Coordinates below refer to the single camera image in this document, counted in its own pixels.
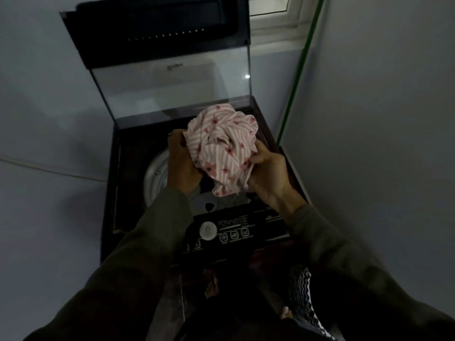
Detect black white zigzag laundry basket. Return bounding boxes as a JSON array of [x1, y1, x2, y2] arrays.
[[288, 264, 337, 341]]

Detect person's right hand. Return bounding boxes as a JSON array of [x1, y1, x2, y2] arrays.
[[247, 140, 308, 212]]

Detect person's right forearm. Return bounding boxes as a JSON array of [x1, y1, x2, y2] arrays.
[[284, 204, 455, 341]]

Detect person's left foot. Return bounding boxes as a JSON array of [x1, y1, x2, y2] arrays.
[[204, 273, 219, 299]]

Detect glass washing machine lid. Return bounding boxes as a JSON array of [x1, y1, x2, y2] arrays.
[[58, 0, 253, 130]]

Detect dark maroon washing machine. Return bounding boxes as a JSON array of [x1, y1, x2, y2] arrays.
[[99, 95, 313, 269]]

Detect person's left forearm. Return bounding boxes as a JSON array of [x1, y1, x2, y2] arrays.
[[23, 186, 194, 341]]

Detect green pipe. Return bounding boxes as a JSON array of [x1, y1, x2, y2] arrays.
[[276, 0, 326, 146]]

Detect person's left hand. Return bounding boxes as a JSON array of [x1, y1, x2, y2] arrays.
[[166, 129, 203, 195]]

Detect pink striped clothes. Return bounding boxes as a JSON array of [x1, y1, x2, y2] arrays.
[[184, 104, 259, 197]]

